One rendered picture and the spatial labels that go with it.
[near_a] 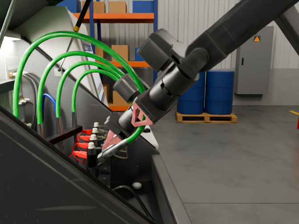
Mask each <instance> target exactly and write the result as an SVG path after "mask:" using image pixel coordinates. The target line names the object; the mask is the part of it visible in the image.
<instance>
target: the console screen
mask: <svg viewBox="0 0 299 224"><path fill-rule="evenodd" d="M81 44H82V47H83V50H84V52H89V53H92V54H93V52H92V49H91V45H90V43H89V42H87V41H84V40H81ZM86 61H94V62H95V59H93V58H90V57H86ZM88 68H89V70H90V69H97V67H96V66H92V65H88ZM90 75H91V77H92V81H93V85H94V88H95V91H96V95H97V98H98V99H99V100H100V101H101V102H102V103H104V98H105V94H104V90H103V87H102V84H101V79H100V76H99V73H91V74H90Z"/></svg>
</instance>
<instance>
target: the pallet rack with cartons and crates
mask: <svg viewBox="0 0 299 224"><path fill-rule="evenodd" d="M56 6H66V7H67V9H68V10H69V11H70V12H71V13H72V14H73V15H74V16H75V17H76V18H77V19H78V18H79V16H80V13H81V2H80V1H79V0H64V1H62V2H60V3H59V4H57V5H56ZM82 23H90V36H91V37H93V38H95V33H94V23H97V40H99V41H101V23H153V24H154V32H155V31H157V30H158V0H133V13H127V4H126V2H125V1H109V13H106V5H105V3H104V2H103V1H100V0H96V1H93V0H91V3H90V5H89V8H88V10H87V12H86V15H85V17H84V19H83V22H82ZM91 47H92V51H93V54H95V55H98V56H100V57H102V58H104V59H105V51H104V50H102V49H101V48H99V47H97V46H96V45H94V44H92V43H91ZM112 49H113V50H114V51H115V52H117V53H118V54H119V55H120V56H121V57H122V58H123V59H124V60H125V61H126V62H127V63H128V64H129V65H130V66H131V67H150V66H149V65H148V64H147V63H146V62H145V61H144V60H143V59H142V58H141V57H140V56H139V55H138V54H137V50H138V49H139V48H135V60H129V46H128V45H112ZM109 62H111V63H112V64H114V65H115V66H116V67H123V66H122V65H121V64H120V63H119V62H118V61H117V60H116V59H114V58H113V57H112V60H109ZM99 75H100V79H101V82H102V86H103V89H104V92H105V96H106V99H107V103H108V106H109V108H110V109H111V110H112V111H126V110H127V109H128V108H129V107H130V106H131V105H132V103H131V101H130V102H128V103H127V102H126V101H125V100H124V99H123V98H122V97H121V96H120V95H119V94H118V93H117V92H116V90H114V91H113V100H110V95H109V84H103V74H101V73H99ZM157 77H158V73H156V72H155V71H154V70H153V86H154V82H155V80H156V79H157Z"/></svg>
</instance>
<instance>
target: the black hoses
mask: <svg viewBox="0 0 299 224"><path fill-rule="evenodd" d="M27 75H28V76H29V77H31V78H32V79H33V80H34V82H35V84H36V87H37V92H38V88H39V84H38V82H37V80H36V79H35V78H34V77H36V78H37V79H38V80H39V82H40V78H39V77H38V76H37V75H36V74H35V73H33V72H25V73H22V76H24V77H25V78H26V79H27V80H28V81H29V82H30V84H31V87H32V91H33V101H31V100H27V101H26V103H31V104H32V105H33V117H32V125H31V129H32V130H34V131H35V132H37V109H36V108H37V105H36V91H35V87H34V84H33V82H32V81H31V79H30V78H29V77H28V76H27ZM32 75H33V76H34V77H33V76H32ZM43 94H44V90H43ZM42 104H43V97H42ZM43 121H44V114H43V112H42V123H43Z"/></svg>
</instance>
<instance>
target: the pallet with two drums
mask: <svg viewBox="0 0 299 224"><path fill-rule="evenodd" d="M205 76H206V79H205ZM205 86H206V88H205ZM233 91H234V71H225V70H210V71H207V72H199V80H198V81H197V82H196V83H195V84H194V85H193V86H191V87H190V88H189V89H188V90H187V91H186V92H185V93H184V94H183V95H181V97H180V98H179V99H178V103H177V108H175V115H176V119H177V122H178V123H236V122H237V116H236V115H234V113H232V104H233ZM204 96H205V97H204ZM204 106H205V108H204ZM182 119H203V120H182ZM210 119H230V121H219V120H210Z"/></svg>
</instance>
